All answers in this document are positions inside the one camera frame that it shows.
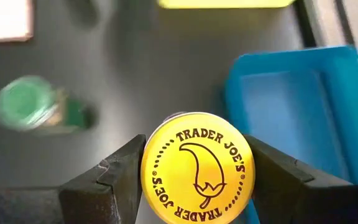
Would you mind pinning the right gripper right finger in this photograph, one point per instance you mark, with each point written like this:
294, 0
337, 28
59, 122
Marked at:
284, 186

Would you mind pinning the black table mat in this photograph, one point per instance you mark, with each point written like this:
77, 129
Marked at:
166, 62

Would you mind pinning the black frame rail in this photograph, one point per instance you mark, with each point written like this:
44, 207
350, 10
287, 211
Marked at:
304, 25

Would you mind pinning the yellow lid spice jar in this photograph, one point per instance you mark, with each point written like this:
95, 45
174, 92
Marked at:
197, 171

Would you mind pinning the pink cloth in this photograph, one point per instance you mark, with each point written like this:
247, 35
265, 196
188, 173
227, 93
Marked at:
2, 18

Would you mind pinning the yellow plastic bin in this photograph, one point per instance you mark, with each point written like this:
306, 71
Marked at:
222, 3

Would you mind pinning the green lid spice jar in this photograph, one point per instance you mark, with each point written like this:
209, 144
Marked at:
23, 102

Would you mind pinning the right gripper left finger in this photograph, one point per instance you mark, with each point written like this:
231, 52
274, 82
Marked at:
110, 186

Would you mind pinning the blue plastic bin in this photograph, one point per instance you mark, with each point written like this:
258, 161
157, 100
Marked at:
291, 109

